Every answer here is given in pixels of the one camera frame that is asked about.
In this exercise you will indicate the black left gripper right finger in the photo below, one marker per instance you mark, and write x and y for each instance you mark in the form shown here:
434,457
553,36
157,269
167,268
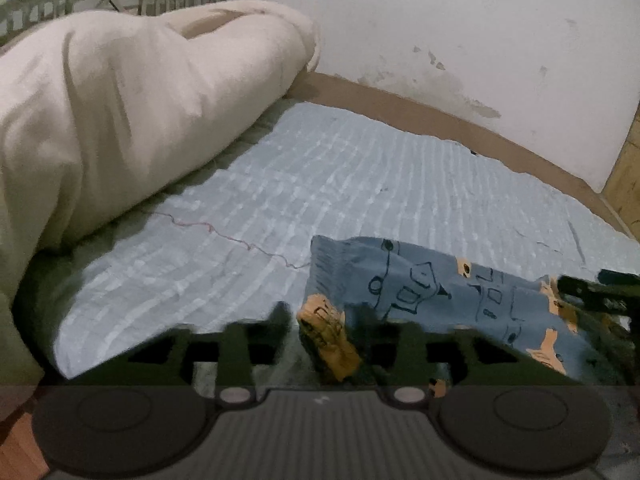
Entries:
410,365

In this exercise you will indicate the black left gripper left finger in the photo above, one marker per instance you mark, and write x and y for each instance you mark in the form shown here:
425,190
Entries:
172,357

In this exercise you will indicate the blue patterned kids pants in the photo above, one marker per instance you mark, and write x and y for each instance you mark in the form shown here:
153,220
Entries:
357,282

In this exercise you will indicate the light blue bed cover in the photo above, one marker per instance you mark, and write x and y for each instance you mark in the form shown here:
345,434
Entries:
301,171

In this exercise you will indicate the wooden wardrobe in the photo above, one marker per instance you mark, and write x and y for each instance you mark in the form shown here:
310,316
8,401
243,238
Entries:
622,191

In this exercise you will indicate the red thread on bed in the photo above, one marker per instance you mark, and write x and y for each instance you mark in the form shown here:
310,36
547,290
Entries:
250,247

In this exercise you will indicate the cream rolled duvet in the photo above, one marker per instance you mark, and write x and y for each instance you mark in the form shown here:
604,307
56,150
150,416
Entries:
100,110

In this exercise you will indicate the brown wooden bed frame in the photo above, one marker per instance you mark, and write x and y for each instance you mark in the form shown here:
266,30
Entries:
417,118

